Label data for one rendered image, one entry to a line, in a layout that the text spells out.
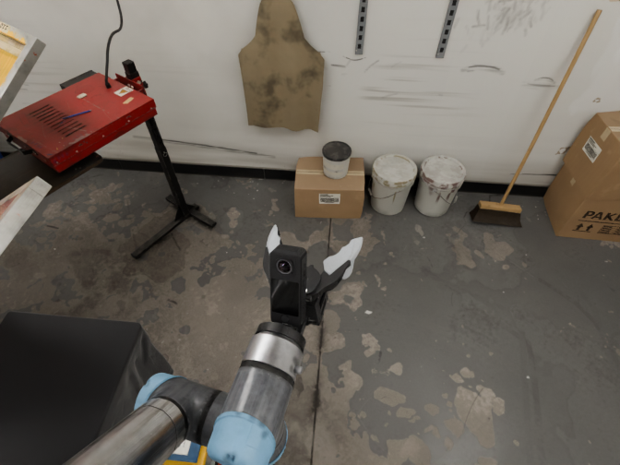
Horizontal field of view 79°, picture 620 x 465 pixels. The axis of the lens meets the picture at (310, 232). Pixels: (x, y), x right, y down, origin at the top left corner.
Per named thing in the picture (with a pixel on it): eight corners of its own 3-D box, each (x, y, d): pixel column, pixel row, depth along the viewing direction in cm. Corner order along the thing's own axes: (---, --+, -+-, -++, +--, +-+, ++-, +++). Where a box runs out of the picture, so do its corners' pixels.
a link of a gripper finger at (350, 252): (362, 255, 65) (319, 285, 62) (360, 232, 61) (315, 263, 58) (374, 266, 63) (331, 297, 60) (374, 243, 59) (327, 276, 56)
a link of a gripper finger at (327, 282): (337, 254, 60) (293, 285, 58) (336, 247, 59) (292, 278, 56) (357, 272, 58) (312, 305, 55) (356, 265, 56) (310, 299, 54)
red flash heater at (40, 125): (112, 87, 219) (102, 66, 209) (165, 113, 202) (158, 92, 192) (6, 140, 187) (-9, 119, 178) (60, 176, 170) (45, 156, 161)
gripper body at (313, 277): (288, 286, 65) (261, 351, 57) (278, 256, 58) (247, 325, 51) (330, 294, 63) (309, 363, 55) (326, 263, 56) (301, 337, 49)
